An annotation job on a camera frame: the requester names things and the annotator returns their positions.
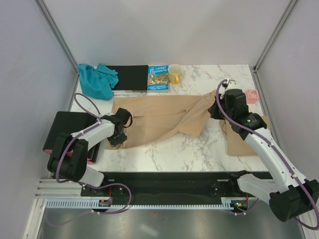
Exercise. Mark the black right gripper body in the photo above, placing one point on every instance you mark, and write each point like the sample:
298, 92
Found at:
227, 111

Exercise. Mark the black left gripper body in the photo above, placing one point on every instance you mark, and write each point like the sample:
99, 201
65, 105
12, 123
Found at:
117, 139

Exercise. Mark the beige t shirt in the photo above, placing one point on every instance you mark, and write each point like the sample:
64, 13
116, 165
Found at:
157, 118

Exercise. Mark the teal t shirt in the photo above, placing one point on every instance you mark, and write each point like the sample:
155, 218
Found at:
97, 82

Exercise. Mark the black drawer organiser with pink fronts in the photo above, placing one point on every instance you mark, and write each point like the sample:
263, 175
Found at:
67, 122

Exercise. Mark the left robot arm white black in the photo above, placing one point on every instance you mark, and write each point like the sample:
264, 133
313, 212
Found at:
74, 139

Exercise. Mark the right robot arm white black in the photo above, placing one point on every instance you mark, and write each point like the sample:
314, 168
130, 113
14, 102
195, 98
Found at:
291, 194

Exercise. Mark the pink cube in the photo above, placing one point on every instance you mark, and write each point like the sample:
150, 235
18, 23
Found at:
252, 96

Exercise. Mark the black orange-edged notebook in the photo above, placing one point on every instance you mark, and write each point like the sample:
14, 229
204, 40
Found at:
133, 79

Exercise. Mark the folded tan t shirt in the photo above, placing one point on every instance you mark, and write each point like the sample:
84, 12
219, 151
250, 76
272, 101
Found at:
235, 145

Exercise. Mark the blue treehouse book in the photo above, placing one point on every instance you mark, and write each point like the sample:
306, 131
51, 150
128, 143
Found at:
158, 79

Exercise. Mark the yellow mug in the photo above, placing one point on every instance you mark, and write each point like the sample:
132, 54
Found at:
174, 73

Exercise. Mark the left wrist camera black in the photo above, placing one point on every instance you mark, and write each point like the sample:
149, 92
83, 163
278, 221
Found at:
125, 117

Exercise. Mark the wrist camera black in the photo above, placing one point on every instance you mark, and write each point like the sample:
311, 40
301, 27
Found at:
125, 117
235, 98

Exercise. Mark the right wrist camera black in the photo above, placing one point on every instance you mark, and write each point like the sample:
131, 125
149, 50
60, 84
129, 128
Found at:
235, 98

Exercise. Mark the black base rail with cable tray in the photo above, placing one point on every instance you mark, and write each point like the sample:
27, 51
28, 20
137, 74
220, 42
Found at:
156, 191

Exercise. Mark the aluminium frame rail right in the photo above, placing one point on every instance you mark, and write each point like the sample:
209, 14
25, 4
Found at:
275, 34

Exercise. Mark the aluminium frame rail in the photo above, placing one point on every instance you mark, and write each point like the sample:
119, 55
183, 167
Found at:
56, 32
275, 34

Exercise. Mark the aluminium frame rail left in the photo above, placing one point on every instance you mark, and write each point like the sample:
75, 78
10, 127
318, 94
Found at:
56, 32

